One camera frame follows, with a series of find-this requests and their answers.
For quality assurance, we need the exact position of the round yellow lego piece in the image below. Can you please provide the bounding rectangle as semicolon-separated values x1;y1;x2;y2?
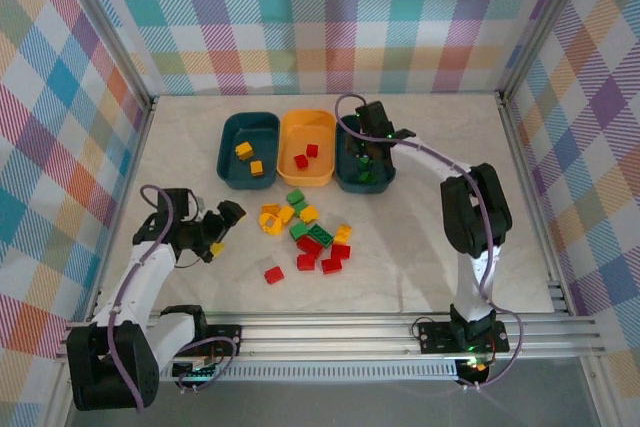
258;212;284;236

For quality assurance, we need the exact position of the large red lego brick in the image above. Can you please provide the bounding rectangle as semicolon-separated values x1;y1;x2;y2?
296;236;324;257

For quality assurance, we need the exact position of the long dark green lego brick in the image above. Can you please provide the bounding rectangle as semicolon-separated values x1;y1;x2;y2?
307;225;334;247

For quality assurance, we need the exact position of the dark teal plastic bin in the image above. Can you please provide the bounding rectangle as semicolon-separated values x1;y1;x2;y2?
333;114;399;197
216;111;281;192

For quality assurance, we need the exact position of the orange-yellow plastic bin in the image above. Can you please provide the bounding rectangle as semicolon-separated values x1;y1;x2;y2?
276;109;337;189

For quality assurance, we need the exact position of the circuit board with green lights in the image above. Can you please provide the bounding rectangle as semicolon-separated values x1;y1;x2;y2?
172;357;221;381

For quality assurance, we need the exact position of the circuit board with yellow plug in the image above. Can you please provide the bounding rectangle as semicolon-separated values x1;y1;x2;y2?
458;354;496;381

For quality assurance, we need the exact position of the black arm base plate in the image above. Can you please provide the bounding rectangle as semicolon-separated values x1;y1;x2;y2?
205;324;243;358
417;320;510;354

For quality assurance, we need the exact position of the aluminium side rail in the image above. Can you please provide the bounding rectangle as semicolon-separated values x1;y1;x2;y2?
84;96;160;323
494;91;576;318

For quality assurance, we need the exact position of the purple cable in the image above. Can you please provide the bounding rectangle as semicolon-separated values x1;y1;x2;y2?
108;185;241;413
334;93;525;391

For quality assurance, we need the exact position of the aluminium mounting rail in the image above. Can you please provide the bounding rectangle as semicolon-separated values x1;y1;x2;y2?
53;311;607;364

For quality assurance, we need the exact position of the slotted grey cable duct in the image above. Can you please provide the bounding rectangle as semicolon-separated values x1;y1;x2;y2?
158;364;461;382

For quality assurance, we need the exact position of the aluminium frame post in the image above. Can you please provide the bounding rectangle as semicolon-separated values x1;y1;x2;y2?
494;0;601;108
58;0;157;113

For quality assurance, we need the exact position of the aluminium frame leg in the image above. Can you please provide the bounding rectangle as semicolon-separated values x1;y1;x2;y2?
582;354;619;427
42;361;81;427

